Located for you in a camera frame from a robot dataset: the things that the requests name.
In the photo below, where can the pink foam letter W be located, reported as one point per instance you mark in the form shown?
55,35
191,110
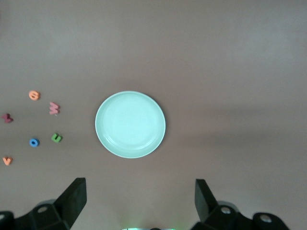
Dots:
54,108

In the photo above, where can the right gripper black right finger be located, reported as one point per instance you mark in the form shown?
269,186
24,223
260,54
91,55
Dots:
204,198

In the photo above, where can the green foam letter U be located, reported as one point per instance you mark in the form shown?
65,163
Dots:
54,138

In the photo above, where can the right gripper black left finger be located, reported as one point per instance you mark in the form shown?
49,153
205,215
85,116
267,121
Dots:
72,198

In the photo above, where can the pale green plate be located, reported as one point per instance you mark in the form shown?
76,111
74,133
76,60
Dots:
130,124

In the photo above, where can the orange foam letter V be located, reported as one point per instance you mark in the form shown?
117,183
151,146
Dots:
7,162

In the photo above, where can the dark red foam letter Z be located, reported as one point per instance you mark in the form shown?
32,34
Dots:
7,118

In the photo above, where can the orange foam number nine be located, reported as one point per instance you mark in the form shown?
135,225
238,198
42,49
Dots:
31,95

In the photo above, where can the blue foam letter O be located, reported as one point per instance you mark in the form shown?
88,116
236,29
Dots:
31,142

